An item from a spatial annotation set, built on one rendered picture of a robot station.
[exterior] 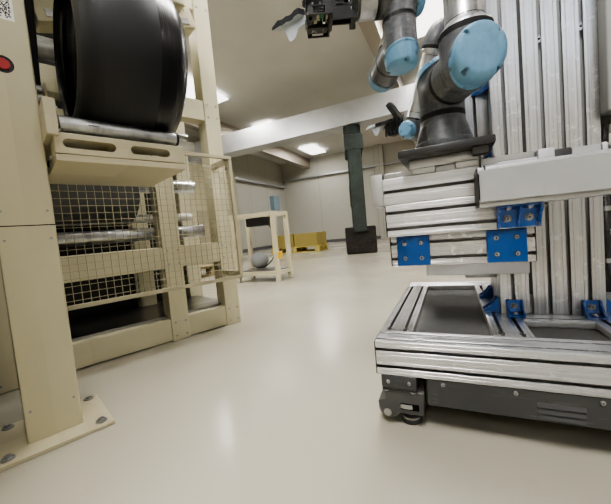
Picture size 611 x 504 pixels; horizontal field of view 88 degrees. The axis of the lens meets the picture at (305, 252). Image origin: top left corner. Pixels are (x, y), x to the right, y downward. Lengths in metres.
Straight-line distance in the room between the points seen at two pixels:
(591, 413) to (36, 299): 1.40
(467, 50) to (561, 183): 0.34
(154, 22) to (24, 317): 0.93
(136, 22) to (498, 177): 1.05
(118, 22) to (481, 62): 0.94
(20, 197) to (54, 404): 0.60
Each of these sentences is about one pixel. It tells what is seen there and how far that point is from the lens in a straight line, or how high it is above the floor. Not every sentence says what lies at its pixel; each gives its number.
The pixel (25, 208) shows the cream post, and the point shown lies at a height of 0.67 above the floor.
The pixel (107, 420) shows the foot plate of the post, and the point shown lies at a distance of 1.25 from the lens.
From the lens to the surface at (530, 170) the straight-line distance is 0.81.
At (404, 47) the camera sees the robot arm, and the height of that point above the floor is 0.92.
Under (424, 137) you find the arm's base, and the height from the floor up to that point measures 0.76.
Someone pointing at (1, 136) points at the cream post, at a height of 0.86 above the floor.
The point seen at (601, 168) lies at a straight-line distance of 0.84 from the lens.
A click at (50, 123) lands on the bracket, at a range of 1.12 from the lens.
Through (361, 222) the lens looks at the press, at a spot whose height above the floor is 0.62.
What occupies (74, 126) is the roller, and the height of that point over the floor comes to 0.89.
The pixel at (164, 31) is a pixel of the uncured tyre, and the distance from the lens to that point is 1.24.
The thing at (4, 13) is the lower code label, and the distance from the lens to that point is 1.35.
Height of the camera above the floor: 0.53
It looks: 4 degrees down
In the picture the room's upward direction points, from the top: 5 degrees counter-clockwise
